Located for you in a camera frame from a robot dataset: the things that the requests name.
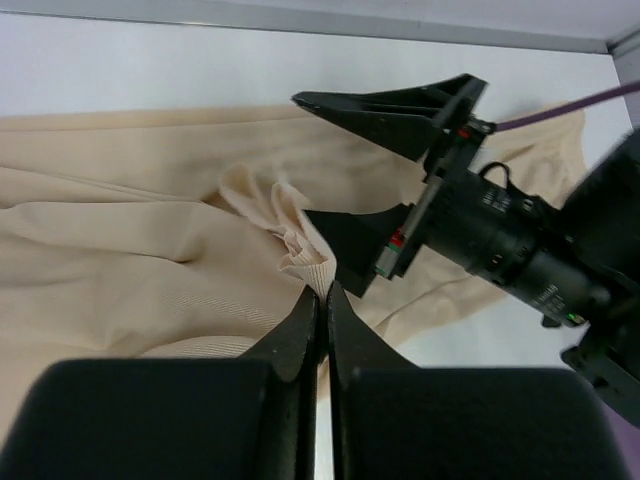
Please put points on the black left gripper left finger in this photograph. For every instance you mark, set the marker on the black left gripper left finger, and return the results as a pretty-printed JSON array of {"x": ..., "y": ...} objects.
[{"x": 249, "y": 417}]

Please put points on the beige trousers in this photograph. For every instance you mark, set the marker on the beige trousers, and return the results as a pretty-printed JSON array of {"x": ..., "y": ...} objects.
[{"x": 172, "y": 232}]

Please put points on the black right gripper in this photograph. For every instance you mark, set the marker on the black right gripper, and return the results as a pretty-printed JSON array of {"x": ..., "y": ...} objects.
[{"x": 471, "y": 212}]

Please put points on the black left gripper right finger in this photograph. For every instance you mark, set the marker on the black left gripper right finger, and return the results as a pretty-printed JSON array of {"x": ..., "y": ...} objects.
[{"x": 392, "y": 419}]

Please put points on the aluminium table edge rail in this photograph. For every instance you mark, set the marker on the aluminium table edge rail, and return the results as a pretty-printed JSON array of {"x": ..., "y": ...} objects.
[{"x": 293, "y": 20}]

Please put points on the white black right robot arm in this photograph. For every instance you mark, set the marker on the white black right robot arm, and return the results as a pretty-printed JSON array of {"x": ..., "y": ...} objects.
[{"x": 602, "y": 214}]

